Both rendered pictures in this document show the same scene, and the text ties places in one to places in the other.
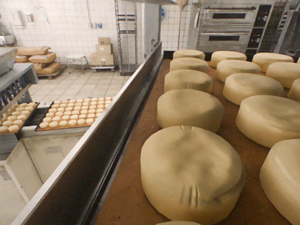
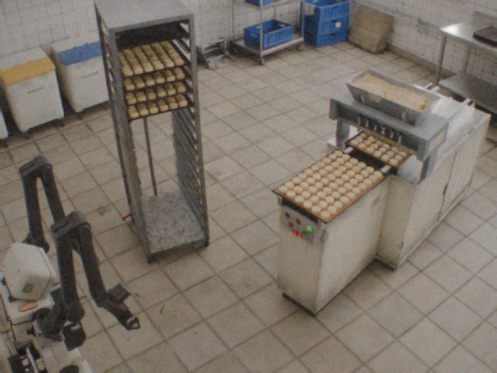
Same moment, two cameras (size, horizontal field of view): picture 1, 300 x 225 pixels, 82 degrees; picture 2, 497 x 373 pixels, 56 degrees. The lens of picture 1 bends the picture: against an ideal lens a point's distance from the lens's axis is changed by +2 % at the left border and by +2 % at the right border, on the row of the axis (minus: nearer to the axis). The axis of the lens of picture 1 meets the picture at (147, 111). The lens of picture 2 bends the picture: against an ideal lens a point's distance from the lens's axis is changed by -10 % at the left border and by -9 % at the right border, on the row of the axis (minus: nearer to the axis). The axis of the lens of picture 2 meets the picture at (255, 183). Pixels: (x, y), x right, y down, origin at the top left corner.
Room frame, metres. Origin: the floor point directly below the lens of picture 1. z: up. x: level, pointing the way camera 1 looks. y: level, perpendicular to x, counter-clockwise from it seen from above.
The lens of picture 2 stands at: (2.81, -1.24, 2.71)
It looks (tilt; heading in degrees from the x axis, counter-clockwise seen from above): 37 degrees down; 146
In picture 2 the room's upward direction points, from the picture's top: 1 degrees counter-clockwise
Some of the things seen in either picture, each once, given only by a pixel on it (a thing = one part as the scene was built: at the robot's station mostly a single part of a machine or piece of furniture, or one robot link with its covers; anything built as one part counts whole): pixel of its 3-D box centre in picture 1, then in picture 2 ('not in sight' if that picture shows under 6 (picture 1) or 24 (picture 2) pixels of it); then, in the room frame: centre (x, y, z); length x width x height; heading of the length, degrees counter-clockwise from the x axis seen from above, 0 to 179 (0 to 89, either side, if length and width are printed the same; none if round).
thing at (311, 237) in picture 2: not in sight; (300, 226); (1.17, 0.16, 0.77); 0.24 x 0.04 x 0.14; 12
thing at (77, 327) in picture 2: not in sight; (59, 313); (1.23, -1.22, 0.99); 0.28 x 0.16 x 0.22; 2
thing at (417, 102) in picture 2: not in sight; (391, 95); (1.00, 1.02, 1.28); 0.54 x 0.27 x 0.06; 12
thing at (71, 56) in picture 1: (78, 63); not in sight; (4.78, 1.94, 0.23); 0.45 x 0.45 x 0.46; 84
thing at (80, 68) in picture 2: not in sight; (85, 75); (-2.44, 0.02, 0.38); 0.64 x 0.54 x 0.77; 1
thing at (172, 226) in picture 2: not in sight; (153, 130); (0.01, -0.17, 0.93); 0.64 x 0.51 x 1.78; 169
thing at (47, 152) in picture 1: (89, 155); (333, 234); (1.10, 0.52, 0.45); 0.70 x 0.34 x 0.90; 102
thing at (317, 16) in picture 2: not in sight; (325, 7); (-2.37, 3.47, 0.50); 0.60 x 0.40 x 0.20; 94
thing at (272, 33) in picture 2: not in sight; (268, 33); (-2.41, 2.52, 0.28); 0.56 x 0.38 x 0.20; 100
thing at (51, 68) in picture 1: (48, 67); not in sight; (4.51, 2.65, 0.19); 0.72 x 0.42 x 0.15; 6
